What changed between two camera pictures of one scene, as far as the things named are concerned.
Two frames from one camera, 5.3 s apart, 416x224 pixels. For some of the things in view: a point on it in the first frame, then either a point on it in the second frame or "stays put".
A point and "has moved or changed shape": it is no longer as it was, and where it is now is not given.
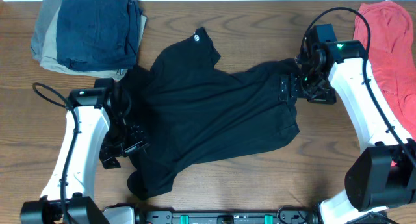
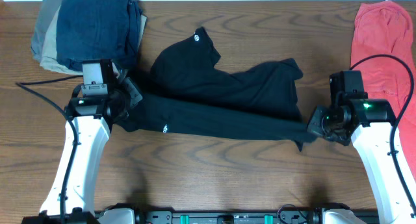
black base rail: x=227 y=215 stays put
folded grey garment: x=48 y=10 stays put
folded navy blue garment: x=96 y=32 stays put
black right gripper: x=285 y=87 to x=315 y=123
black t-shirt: x=188 y=110 has moved or changed shape
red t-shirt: x=392 y=60 stays put
